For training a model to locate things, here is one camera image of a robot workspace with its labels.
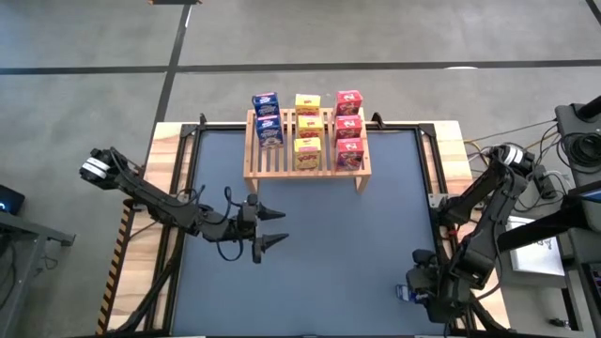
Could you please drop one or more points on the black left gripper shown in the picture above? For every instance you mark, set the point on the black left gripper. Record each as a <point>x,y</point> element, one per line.
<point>246,220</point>

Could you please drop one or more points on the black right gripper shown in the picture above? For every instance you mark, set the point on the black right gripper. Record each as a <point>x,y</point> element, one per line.
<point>432,284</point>

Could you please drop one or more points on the blue Frosted Flakes cereal box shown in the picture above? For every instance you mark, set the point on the blue Frosted Flakes cereal box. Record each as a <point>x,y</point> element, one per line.
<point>269,131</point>
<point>401,293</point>
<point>266,104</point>

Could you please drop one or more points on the yellow Corn Pops cereal box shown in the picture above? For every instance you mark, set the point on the yellow Corn Pops cereal box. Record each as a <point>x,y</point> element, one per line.
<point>307,103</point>
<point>307,154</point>
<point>310,127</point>

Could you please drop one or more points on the red Froot Loops cereal box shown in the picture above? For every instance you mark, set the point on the red Froot Loops cereal box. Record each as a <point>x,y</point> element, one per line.
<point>348,102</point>
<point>348,127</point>
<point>349,155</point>

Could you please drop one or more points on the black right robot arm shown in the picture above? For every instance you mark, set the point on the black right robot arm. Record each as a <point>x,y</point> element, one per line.
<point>488,211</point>

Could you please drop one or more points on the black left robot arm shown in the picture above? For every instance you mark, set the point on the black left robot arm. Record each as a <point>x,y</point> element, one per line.
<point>141,192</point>

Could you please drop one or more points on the wooden slatted shelf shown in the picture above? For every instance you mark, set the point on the wooden slatted shelf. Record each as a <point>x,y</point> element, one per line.
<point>282,171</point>

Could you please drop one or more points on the white board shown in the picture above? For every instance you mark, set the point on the white board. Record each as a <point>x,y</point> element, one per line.
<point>535,253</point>

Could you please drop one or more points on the black power strip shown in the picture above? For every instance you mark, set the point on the black power strip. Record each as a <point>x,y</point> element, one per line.
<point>547,185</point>

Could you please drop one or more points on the yellow black hazard tape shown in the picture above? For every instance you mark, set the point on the yellow black hazard tape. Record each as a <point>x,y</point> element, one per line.
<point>115,272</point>

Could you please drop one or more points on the black computer tower blue light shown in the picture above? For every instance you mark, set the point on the black computer tower blue light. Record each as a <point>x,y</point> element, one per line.
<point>11,197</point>

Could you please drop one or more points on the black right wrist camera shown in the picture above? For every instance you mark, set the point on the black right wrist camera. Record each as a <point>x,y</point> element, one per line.
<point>424,256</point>

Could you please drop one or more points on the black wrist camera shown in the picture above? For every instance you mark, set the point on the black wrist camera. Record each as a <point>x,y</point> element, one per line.
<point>252,199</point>
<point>424,256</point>

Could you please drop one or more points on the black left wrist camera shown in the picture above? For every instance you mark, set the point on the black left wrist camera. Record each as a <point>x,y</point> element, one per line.
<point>252,199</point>

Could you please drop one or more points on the black aluminium table frame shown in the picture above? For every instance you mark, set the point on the black aluminium table frame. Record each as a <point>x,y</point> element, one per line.
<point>399,127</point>

